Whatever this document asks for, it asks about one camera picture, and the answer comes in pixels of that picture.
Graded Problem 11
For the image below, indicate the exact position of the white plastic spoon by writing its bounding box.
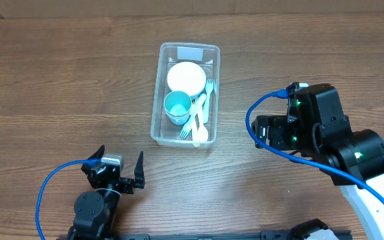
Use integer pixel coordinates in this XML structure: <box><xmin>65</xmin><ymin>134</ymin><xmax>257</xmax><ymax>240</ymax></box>
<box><xmin>195</xmin><ymin>93</ymin><xmax>209</xmax><ymax>141</ymax></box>

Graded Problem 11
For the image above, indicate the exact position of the right blue cable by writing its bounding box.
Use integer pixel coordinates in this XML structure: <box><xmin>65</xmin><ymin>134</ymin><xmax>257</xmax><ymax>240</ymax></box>
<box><xmin>245</xmin><ymin>89</ymin><xmax>384</xmax><ymax>227</ymax></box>

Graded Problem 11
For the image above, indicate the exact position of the pink plastic cup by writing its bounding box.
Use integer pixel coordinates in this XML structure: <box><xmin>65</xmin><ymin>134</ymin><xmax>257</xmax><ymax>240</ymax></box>
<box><xmin>167</xmin><ymin>112</ymin><xmax>190</xmax><ymax>125</ymax></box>

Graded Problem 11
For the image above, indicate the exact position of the clear plastic container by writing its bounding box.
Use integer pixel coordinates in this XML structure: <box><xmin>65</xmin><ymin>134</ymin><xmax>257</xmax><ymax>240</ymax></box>
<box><xmin>150</xmin><ymin>43</ymin><xmax>221</xmax><ymax>149</ymax></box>

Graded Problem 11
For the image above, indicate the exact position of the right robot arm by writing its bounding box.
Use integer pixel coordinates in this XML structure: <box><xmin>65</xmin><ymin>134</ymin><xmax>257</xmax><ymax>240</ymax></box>
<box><xmin>245</xmin><ymin>82</ymin><xmax>384</xmax><ymax>239</ymax></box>

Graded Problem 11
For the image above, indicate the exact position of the pink plastic bowl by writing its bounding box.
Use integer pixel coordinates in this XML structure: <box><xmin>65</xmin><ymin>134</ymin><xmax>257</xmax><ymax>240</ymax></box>
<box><xmin>167</xmin><ymin>62</ymin><xmax>207</xmax><ymax>96</ymax></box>

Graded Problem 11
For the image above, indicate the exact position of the left blue cable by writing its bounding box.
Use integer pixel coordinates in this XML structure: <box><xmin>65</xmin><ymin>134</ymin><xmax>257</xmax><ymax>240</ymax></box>
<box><xmin>35</xmin><ymin>159</ymin><xmax>102</xmax><ymax>240</ymax></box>

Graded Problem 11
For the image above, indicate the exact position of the blue cable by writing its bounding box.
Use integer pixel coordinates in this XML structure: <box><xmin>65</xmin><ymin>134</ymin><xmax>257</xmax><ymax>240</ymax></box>
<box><xmin>35</xmin><ymin>159</ymin><xmax>102</xmax><ymax>240</ymax></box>
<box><xmin>245</xmin><ymin>89</ymin><xmax>384</xmax><ymax>227</ymax></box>

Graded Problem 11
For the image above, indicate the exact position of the blue fork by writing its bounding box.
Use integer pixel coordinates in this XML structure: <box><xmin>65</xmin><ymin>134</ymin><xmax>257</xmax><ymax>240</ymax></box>
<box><xmin>203</xmin><ymin>79</ymin><xmax>215</xmax><ymax>124</ymax></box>
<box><xmin>180</xmin><ymin>100</ymin><xmax>197</xmax><ymax>139</ymax></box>

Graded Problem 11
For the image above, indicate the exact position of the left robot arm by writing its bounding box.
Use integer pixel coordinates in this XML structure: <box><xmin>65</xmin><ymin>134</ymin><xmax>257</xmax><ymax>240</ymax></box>
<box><xmin>67</xmin><ymin>145</ymin><xmax>145</xmax><ymax>240</ymax></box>

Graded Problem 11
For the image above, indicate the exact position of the blue bowl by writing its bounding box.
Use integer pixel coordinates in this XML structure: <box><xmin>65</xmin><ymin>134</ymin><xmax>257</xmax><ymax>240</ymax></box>
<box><xmin>190</xmin><ymin>89</ymin><xmax>205</xmax><ymax>99</ymax></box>

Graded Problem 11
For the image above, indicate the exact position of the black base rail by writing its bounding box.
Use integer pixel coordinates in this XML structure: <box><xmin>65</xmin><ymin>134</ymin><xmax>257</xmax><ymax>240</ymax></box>
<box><xmin>103</xmin><ymin>219</ymin><xmax>353</xmax><ymax>240</ymax></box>

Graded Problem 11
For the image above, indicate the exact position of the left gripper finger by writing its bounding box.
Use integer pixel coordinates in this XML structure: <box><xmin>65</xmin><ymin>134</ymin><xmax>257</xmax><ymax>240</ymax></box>
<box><xmin>134</xmin><ymin>151</ymin><xmax>145</xmax><ymax>189</ymax></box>
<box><xmin>88</xmin><ymin>145</ymin><xmax>105</xmax><ymax>161</ymax></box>

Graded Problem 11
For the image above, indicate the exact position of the green plastic cup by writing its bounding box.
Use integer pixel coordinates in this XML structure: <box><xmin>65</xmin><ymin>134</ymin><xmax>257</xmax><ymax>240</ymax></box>
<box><xmin>163</xmin><ymin>91</ymin><xmax>192</xmax><ymax>115</ymax></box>

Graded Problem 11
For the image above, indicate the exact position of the yellow plastic fork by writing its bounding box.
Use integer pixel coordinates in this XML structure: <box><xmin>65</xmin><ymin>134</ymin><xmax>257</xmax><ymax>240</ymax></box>
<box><xmin>191</xmin><ymin>119</ymin><xmax>201</xmax><ymax>148</ymax></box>

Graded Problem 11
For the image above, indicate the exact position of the blue plastic cup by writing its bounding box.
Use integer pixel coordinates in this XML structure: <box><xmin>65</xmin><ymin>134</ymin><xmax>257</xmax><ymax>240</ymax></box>
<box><xmin>169</xmin><ymin>115</ymin><xmax>190</xmax><ymax>125</ymax></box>

